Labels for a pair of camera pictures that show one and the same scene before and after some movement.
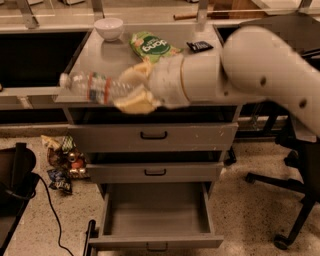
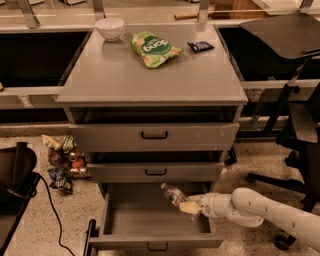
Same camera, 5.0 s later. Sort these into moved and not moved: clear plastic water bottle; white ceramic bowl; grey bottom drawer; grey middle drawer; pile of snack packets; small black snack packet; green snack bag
Moved: clear plastic water bottle
Not moved: grey bottom drawer; small black snack packet; pile of snack packets; grey middle drawer; white ceramic bowl; green snack bag
